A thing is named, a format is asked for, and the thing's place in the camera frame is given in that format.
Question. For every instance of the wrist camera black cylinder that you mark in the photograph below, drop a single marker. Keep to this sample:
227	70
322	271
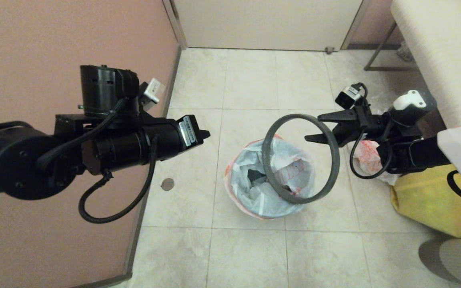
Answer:
106	88
408	108

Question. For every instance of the beige door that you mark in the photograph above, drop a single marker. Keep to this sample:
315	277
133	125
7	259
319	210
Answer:
266	24

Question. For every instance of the yellow fabric tote bag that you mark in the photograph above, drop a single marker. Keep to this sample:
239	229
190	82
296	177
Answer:
426	208

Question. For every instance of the white cartoon-print plastic bag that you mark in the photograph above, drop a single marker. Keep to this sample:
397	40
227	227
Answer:
246	196

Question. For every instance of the left wrist camera black cylinder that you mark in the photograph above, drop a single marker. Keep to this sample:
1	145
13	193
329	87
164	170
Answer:
106	88

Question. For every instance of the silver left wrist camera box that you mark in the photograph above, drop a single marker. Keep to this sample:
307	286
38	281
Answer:
154	91

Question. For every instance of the dark metal table frame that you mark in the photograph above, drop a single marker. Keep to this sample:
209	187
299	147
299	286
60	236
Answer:
386	69

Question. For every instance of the small right wrist camera box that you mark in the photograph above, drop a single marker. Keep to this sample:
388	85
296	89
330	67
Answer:
348	96

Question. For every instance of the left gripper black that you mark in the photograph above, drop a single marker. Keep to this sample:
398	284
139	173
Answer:
134	144

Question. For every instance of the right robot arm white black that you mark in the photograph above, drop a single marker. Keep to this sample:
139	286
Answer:
422	156

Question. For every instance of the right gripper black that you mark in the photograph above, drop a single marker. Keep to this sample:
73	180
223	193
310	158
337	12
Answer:
390	128

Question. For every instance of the small clear plastic item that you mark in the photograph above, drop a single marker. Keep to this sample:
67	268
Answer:
404	54

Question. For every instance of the white wood-grain table top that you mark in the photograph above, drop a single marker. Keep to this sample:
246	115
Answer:
446	40

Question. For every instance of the small grey round floor disc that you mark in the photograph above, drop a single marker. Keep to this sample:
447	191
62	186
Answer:
167	184

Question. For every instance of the right wrist camera black cylinder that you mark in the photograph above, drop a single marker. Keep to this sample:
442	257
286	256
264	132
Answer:
408	108

